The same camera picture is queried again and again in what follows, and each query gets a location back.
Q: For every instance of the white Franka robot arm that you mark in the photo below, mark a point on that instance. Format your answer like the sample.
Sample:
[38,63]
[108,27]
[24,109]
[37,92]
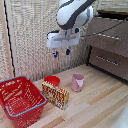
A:
[71,12]

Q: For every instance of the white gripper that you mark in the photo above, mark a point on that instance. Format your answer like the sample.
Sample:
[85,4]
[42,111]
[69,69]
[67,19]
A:
[62,40]

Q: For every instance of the pink cup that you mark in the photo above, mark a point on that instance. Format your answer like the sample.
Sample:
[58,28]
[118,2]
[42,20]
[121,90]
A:
[77,82]

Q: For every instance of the red bowl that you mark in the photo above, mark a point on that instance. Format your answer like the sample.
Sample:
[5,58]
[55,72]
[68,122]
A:
[52,80]

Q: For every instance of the red plastic basket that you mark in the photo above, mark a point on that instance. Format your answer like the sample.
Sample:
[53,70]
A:
[20,100]

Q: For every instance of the brown drawer cabinet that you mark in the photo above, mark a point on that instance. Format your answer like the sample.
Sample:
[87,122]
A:
[108,46]

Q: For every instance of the red yellow snack box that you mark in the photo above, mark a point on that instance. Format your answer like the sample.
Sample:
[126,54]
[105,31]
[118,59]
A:
[55,95]

